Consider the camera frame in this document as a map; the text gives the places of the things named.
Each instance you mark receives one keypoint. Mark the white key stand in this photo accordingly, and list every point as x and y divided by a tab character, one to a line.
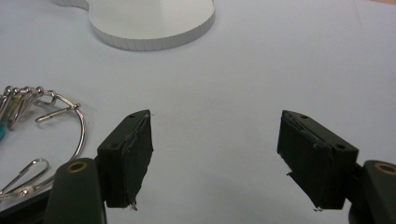
149	21

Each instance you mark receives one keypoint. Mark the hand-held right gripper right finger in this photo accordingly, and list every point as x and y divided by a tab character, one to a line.
314	165

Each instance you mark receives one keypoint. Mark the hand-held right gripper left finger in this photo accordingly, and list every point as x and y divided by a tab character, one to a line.
124	161

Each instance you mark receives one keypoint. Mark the teal key tag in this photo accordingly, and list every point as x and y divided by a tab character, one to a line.
1	133

